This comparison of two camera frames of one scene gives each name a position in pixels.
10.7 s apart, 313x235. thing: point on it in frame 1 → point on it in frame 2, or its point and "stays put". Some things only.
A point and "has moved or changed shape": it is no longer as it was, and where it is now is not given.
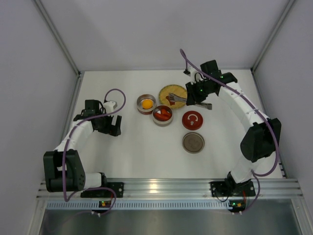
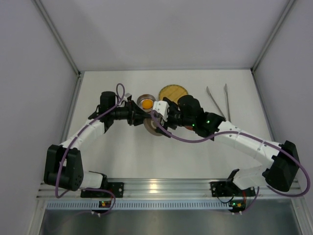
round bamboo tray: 176,89 stays put
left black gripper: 112,126 → 132,113
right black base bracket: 229,188 stays put
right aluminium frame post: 271,38 stays put
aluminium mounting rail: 179,189 stays put
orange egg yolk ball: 147,104 stays put
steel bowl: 163,123 has moved or changed shape
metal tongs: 173,97 → 225,88
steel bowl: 145,103 stays put
